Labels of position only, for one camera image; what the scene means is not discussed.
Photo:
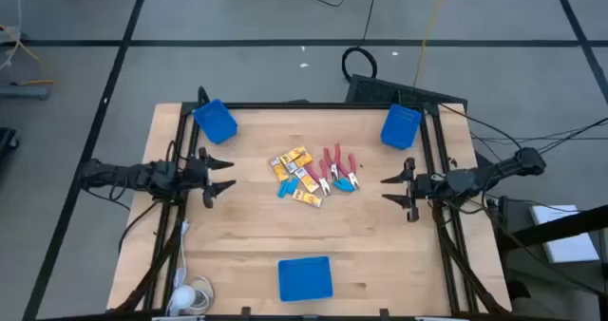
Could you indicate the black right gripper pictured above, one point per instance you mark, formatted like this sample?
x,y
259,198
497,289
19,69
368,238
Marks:
x,y
427,185

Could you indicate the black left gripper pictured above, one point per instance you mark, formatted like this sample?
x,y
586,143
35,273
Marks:
x,y
195,174

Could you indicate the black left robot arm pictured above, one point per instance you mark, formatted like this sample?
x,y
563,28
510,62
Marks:
x,y
138,176

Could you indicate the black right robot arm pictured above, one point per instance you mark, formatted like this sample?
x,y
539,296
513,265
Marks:
x,y
475,178

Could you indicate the small blue plastic basket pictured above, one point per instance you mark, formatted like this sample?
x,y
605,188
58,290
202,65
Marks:
x,y
401,126
214,121

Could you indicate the black perforated panel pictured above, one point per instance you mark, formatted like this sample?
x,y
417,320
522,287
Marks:
x,y
380,90

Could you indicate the wide blue plastic basket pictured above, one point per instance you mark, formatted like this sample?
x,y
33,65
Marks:
x,y
305,279

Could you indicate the black beam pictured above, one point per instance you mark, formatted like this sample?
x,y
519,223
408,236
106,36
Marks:
x,y
560,226

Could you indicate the white notebook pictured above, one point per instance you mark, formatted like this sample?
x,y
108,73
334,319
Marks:
x,y
565,235

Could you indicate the grey floor bar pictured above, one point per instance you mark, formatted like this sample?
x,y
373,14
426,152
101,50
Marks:
x,y
24,93

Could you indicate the black floor object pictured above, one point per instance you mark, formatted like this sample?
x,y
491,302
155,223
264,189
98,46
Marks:
x,y
7,143

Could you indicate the black table edge bracket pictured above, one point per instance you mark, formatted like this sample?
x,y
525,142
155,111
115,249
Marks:
x,y
245,312
384,312

